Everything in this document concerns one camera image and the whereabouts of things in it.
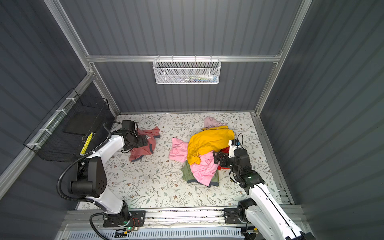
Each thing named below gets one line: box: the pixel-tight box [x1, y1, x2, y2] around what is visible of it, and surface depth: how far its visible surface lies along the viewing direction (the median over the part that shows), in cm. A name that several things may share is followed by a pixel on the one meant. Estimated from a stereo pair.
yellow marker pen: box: [80, 132, 94, 155], surface depth 71 cm
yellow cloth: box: [187, 125, 235, 166], surface depth 93 cm
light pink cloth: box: [168, 138, 220, 187], surface depth 87 cm
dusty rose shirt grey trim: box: [129, 126, 161, 162], surface depth 96 cm
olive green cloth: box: [180, 160, 220, 188], surface depth 86 cm
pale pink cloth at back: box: [204, 116, 226, 128], surface depth 115 cm
